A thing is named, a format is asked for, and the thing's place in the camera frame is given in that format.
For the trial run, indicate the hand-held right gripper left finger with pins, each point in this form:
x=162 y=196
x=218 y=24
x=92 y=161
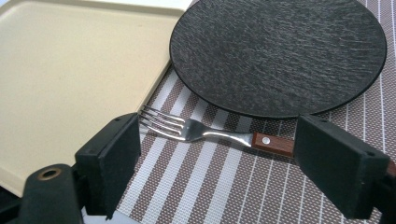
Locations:
x=107 y=165

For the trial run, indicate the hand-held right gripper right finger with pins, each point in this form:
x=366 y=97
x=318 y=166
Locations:
x=337 y=168

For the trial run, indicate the beige plastic tray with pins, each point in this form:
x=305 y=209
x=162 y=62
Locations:
x=68 y=87

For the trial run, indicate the brown striped woven placemat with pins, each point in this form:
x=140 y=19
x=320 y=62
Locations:
x=218 y=180

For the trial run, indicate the round black slate plate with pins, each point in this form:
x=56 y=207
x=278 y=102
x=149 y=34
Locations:
x=277 y=56

